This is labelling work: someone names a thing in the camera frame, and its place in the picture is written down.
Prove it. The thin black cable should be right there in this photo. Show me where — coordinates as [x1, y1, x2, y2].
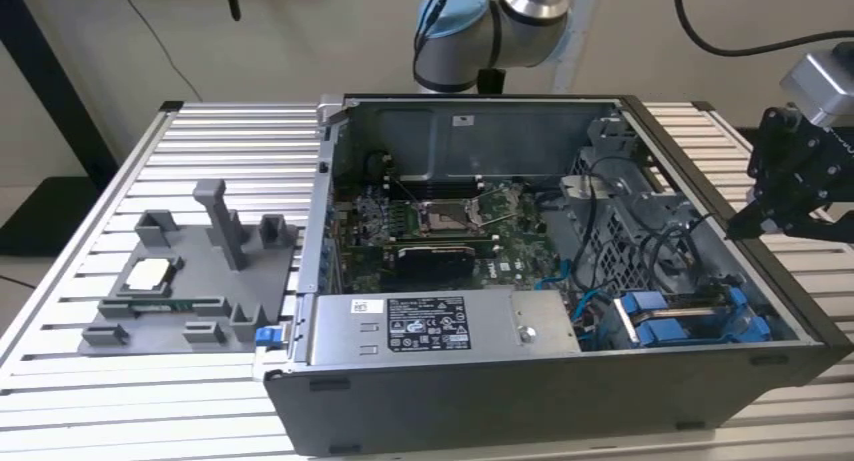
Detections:
[570, 155, 642, 272]

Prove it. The light blue data wire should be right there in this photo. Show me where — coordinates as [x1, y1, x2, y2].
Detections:
[578, 291, 613, 333]

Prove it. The grey power supply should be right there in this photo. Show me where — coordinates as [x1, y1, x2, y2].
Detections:
[310, 289, 582, 367]

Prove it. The black floor box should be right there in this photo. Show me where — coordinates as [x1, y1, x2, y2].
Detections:
[0, 175, 102, 257]

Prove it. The perforated metal drive cage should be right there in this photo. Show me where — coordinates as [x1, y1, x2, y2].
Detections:
[564, 115, 736, 292]

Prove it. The black and grey PC case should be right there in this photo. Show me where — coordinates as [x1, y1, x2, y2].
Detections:
[250, 93, 854, 457]

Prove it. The green RAM stick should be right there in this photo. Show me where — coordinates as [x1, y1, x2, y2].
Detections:
[130, 300, 202, 315]

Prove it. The silver CPU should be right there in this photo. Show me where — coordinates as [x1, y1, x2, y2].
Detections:
[126, 258, 179, 290]

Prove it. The green motherboard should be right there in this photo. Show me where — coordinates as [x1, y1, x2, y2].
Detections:
[333, 175, 582, 295]

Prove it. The grey parts rack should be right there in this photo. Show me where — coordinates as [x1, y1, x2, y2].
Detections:
[77, 178, 309, 357]

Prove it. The metal socket cover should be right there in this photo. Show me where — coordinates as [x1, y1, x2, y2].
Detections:
[473, 185, 529, 220]

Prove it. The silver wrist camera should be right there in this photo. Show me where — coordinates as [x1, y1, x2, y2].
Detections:
[779, 43, 854, 128]

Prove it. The metal disk bay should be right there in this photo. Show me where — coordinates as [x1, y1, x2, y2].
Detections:
[610, 280, 787, 355]

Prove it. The black graphics card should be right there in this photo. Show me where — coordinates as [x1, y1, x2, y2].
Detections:
[384, 243, 480, 285]

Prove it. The thin metal locking lever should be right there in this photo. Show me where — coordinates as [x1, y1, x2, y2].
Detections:
[389, 172, 429, 207]

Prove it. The black slanted post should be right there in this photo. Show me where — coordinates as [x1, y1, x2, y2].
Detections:
[0, 0, 122, 182]

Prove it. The blue disk carrier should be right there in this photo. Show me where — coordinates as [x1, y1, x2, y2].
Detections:
[637, 314, 780, 350]

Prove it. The hard disk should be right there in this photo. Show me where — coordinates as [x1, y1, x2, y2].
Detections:
[625, 286, 756, 316]

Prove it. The CPU socket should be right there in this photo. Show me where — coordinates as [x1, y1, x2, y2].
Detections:
[414, 199, 473, 234]

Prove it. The thick black cable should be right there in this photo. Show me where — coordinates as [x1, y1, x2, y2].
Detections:
[640, 213, 713, 295]

